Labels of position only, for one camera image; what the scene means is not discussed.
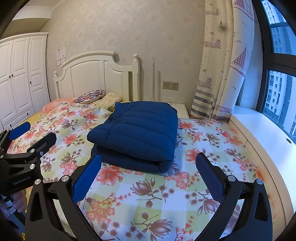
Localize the navy blue puffer jacket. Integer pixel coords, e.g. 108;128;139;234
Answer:
87;101;178;173

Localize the person's left hand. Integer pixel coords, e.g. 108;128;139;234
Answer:
13;190;28;213

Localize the white wardrobe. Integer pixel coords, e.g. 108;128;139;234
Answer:
1;32;50;129

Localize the white window sill bench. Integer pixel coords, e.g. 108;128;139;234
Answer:
229;106;295;238

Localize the patterned embroidered pillow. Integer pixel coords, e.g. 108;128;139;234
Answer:
74;90;106;104

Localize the floral bed sheet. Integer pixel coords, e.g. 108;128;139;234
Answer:
8;101;261;240

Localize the cream fluffy pillow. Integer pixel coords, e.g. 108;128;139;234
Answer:
93;92;122;111

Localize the white wooden headboard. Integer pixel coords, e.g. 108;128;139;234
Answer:
53;50;140;101

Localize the dark framed window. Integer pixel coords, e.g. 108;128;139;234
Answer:
252;1;295;143

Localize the white bedside table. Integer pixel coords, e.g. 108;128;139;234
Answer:
169;103;190;119

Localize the patterned window curtain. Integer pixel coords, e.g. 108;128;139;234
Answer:
190;0;254;121

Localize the wall paper notice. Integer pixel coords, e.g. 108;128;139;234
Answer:
56;46;66;67

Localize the gold wall socket plate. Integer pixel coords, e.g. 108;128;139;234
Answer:
163;81;179;91

